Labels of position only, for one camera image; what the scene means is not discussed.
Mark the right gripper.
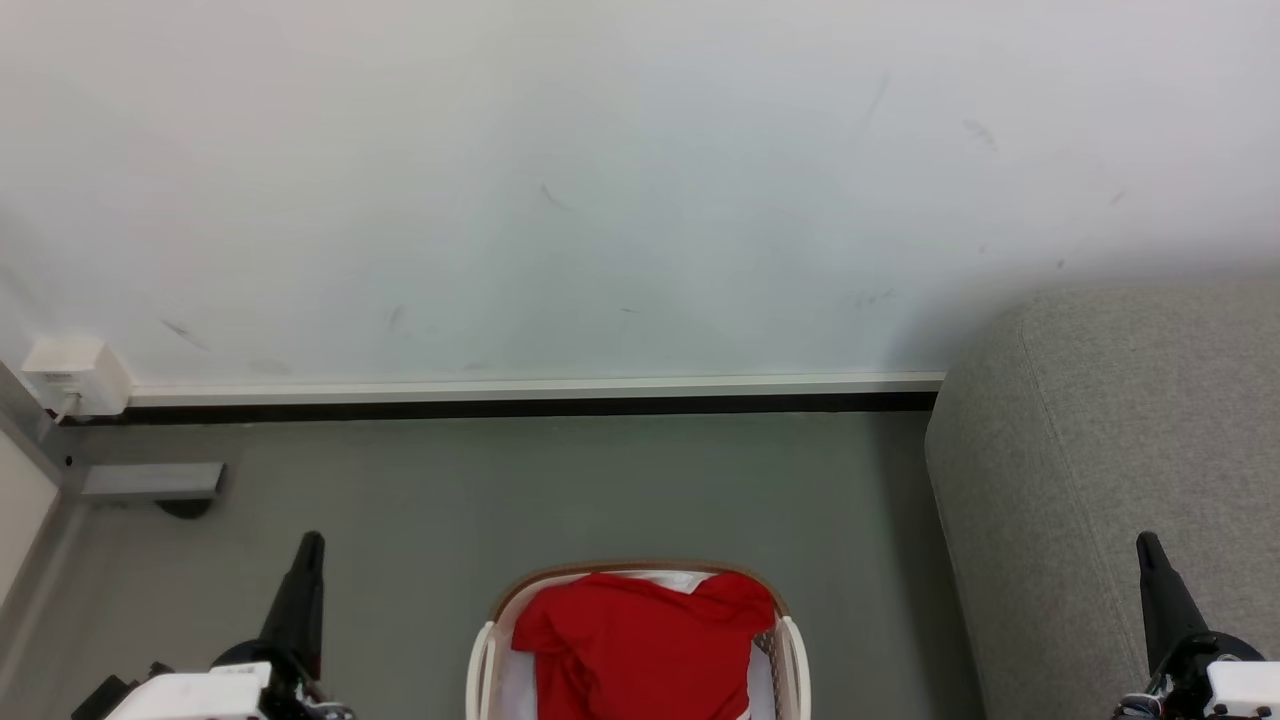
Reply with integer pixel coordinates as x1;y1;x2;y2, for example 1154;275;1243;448
1137;532;1280;720

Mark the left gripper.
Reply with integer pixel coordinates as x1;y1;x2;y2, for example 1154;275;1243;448
105;532;353;720

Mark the red shirt with striped cuff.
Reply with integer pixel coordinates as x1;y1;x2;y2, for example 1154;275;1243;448
511;571;778;720

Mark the grey fabric sofa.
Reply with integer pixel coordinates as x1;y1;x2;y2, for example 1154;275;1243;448
924;279;1280;720

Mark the grey metal furniture foot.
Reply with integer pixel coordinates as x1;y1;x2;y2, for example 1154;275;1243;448
80;461;227;520

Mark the white laundry basket brown rim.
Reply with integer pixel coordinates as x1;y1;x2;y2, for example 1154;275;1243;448
466;561;812;720

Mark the white and black baseboard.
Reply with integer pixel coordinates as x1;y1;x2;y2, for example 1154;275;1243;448
60;372;947;425

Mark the white panel with grey frame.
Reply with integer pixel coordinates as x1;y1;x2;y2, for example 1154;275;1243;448
0;360;83;663

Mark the white wall outlet box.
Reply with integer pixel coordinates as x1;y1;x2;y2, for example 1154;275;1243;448
20;337;132;418

